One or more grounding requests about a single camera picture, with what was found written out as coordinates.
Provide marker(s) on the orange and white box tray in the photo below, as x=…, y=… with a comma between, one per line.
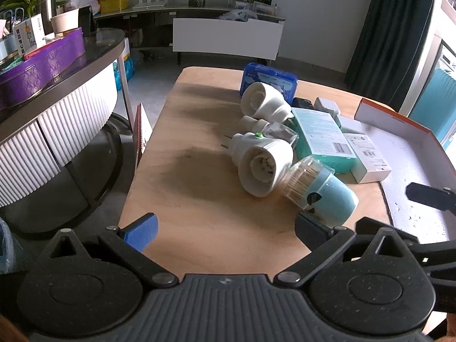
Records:
x=402, y=156

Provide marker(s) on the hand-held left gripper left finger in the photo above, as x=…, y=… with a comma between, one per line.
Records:
x=142, y=228

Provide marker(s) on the clear repellent liquid bottle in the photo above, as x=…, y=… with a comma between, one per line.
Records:
x=276, y=131

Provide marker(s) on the red booklet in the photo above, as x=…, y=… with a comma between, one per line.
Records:
x=141, y=131

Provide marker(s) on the blue and white plastic bag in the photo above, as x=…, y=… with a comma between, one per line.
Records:
x=237, y=15

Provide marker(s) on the teal cardboard box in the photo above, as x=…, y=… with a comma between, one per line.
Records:
x=320, y=135

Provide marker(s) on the white printed carton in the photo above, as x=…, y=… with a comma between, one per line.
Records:
x=30, y=34

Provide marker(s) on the yellow tin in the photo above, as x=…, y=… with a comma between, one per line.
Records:
x=114, y=3

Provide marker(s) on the teal toothpick jar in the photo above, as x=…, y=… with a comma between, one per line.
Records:
x=335, y=196

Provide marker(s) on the white hair dryer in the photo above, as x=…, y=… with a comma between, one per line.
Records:
x=265, y=101

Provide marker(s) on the small white cardboard box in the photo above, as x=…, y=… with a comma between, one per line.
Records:
x=370, y=160

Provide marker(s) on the dark green curtain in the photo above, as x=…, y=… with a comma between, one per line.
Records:
x=388, y=32

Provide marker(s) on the black upright box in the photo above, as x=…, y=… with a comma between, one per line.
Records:
x=87, y=21

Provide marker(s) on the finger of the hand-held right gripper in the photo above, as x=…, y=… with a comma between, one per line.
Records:
x=429, y=196
x=368, y=223

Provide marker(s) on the translucent plastic bag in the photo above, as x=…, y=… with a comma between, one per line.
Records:
x=6, y=247

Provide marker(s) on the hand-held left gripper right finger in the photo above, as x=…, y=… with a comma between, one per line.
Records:
x=310, y=233

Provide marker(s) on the metal thermos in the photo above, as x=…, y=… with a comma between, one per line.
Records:
x=48, y=9

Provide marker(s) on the washing machine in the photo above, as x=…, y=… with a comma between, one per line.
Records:
x=447, y=57

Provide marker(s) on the white cube charger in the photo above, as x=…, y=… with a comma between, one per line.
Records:
x=326, y=104

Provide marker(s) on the purple tin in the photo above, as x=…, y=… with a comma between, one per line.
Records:
x=42, y=67

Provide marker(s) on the black charger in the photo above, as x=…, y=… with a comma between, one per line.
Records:
x=302, y=102

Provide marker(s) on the low media cabinet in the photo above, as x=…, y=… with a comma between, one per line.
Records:
x=142, y=16

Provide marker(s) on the white paper bucket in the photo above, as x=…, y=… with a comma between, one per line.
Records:
x=66, y=21

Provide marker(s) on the small packages on cabinet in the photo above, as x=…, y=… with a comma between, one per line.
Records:
x=253, y=7

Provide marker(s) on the flat white charger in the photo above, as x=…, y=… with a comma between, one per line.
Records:
x=351, y=124

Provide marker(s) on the blue plastic box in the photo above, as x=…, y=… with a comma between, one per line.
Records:
x=270, y=76

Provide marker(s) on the teal suitcase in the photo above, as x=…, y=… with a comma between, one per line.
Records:
x=440, y=107

